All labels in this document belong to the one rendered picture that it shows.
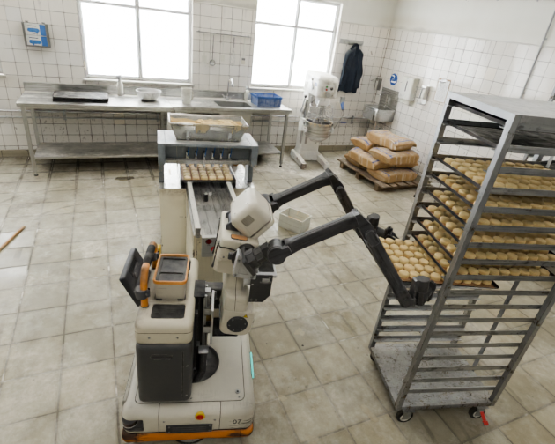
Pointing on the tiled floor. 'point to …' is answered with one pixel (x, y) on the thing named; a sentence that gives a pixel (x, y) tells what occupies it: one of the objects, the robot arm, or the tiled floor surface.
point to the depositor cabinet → (173, 196)
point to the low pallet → (377, 179)
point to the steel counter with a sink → (205, 104)
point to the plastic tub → (294, 220)
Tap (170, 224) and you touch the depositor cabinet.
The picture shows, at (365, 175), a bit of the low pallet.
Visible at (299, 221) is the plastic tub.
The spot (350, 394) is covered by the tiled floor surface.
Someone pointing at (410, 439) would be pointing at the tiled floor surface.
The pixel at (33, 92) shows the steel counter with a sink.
